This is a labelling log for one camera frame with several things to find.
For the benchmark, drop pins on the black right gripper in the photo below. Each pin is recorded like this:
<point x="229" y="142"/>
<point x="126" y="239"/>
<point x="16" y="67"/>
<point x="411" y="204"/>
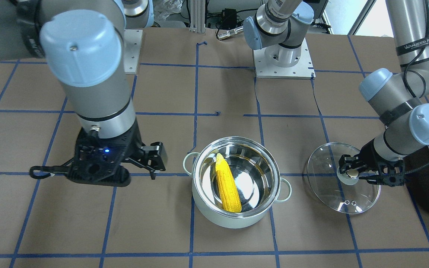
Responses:
<point x="136" y="142"/>

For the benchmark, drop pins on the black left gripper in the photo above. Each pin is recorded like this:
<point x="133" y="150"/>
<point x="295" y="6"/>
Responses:
<point x="369" y="153"/>

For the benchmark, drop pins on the glass pot lid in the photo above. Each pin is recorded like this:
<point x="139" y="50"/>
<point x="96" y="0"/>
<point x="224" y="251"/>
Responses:
<point x="345" y="193"/>

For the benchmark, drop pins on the yellow corn cob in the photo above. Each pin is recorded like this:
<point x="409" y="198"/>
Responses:
<point x="226" y="185"/>

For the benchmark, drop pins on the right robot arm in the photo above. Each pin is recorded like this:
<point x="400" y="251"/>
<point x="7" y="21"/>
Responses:
<point x="83" y="43"/>

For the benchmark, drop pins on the pale green steel pot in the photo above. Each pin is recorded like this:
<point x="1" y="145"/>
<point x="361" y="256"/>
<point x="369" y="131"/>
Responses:
<point x="256" y="176"/>

